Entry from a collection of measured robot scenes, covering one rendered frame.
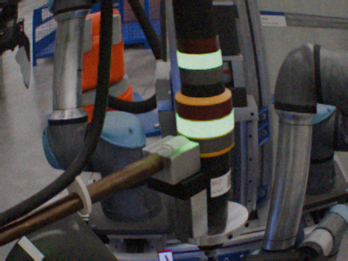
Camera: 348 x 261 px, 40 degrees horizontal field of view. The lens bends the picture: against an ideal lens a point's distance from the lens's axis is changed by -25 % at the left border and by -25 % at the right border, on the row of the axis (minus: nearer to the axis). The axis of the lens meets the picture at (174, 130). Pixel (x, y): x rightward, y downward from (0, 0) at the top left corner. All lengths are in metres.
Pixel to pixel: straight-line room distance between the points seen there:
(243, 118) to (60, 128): 0.43
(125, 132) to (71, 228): 0.71
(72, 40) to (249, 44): 0.45
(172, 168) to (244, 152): 0.99
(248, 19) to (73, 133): 0.52
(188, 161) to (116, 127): 0.84
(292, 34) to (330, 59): 1.58
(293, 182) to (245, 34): 0.55
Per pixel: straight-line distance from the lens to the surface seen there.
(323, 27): 2.58
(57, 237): 0.57
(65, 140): 1.32
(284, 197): 0.97
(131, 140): 1.28
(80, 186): 0.38
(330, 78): 0.91
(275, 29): 2.45
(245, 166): 1.44
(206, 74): 0.44
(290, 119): 0.95
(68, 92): 1.33
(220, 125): 0.46
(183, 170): 0.44
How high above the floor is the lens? 1.73
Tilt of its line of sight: 22 degrees down
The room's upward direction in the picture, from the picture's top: 5 degrees counter-clockwise
